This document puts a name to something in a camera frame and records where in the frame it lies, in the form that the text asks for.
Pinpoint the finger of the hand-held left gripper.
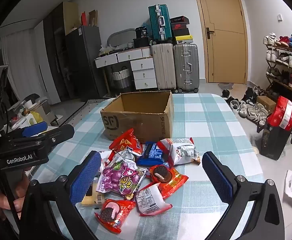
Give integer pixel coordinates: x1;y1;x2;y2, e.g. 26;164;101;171
36;124;75;147
9;121;48;138

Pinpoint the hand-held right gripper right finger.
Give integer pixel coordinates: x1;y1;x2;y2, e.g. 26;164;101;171
201;151;285;240

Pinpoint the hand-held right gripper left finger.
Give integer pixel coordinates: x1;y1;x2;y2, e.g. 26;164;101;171
19;151;102;240

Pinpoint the yellow cracker packet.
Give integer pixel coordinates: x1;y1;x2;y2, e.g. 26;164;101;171
81;176;106;208

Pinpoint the purple candy bag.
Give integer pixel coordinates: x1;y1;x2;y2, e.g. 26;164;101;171
97;151;148;201

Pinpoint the red pink cookie packet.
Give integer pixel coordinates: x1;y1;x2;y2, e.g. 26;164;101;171
94;199;136;234

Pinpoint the white snack bag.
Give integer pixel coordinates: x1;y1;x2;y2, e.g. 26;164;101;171
157;137;201;166

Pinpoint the red chocolate cookie packet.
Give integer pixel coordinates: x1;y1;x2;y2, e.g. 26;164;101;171
146;164;189;200

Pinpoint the red chip bag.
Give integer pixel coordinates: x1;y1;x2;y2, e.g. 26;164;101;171
109;128;144;155

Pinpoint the white red-edged snack packet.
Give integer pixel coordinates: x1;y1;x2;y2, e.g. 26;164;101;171
135;182;173;217

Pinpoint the blue cookie packet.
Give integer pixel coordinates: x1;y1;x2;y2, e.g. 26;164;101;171
136;141;170;167

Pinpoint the brown cardboard box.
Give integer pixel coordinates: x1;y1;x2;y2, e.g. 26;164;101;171
100;91;174;144

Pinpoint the person's left hand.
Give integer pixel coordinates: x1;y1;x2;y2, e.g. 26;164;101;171
0;171;31;222

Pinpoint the white kettle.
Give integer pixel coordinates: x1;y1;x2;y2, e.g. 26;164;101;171
11;114;37;130

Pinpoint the grey storage box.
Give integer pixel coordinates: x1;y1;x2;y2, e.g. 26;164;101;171
33;100;51;123

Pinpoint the grey ribbed panel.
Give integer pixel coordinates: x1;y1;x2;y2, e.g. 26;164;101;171
63;99;104;128

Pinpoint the black paper bag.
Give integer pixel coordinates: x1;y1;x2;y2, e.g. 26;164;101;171
257;120;292;161

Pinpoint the dark wardrobe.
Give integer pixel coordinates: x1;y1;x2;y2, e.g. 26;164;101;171
34;2;79;105

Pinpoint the white curtain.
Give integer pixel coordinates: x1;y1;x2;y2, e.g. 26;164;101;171
1;30;46;105

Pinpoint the pile of floor shoes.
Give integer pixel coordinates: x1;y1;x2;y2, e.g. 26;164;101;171
221;86;269;127

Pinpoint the grey refrigerator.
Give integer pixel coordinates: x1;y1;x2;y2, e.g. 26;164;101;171
65;25;106;99

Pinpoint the wicker basket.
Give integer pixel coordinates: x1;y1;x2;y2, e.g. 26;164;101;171
111;66;132;88

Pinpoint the red shopping bag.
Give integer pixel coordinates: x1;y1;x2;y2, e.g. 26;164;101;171
267;95;292;132

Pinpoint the small cardboard box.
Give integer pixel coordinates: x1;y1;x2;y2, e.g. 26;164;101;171
256;95;276;113

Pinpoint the white drawer desk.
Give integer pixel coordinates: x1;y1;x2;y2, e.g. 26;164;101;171
94;47;158;92

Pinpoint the oval mirror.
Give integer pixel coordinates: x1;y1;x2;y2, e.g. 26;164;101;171
107;28;136;49

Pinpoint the wooden shoe rack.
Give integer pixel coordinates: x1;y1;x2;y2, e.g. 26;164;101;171
263;34;292;100

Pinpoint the silver suitcase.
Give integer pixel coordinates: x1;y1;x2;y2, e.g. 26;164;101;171
173;43;200;93

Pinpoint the black storage box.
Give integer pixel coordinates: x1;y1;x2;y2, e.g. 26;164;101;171
133;38;151;48

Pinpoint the beige suitcase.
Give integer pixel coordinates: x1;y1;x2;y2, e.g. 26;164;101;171
151;43;177;90

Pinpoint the black canister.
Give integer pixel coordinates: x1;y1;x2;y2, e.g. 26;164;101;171
135;27;149;39

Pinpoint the wooden door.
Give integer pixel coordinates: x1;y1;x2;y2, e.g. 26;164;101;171
191;0;248;85

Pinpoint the yellow shoe box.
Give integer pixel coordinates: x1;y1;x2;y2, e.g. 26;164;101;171
175;35;194;44

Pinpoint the teal suitcase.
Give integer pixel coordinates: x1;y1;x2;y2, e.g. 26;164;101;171
148;4;173;43

